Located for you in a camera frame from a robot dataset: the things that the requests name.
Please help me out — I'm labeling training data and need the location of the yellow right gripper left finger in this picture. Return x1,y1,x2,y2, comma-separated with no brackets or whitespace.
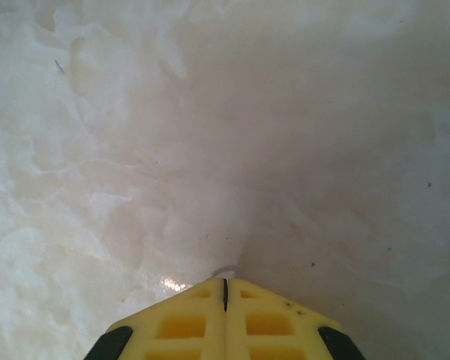
91,277,226,360

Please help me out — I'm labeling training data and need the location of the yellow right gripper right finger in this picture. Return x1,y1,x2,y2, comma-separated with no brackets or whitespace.
224,277,352,360

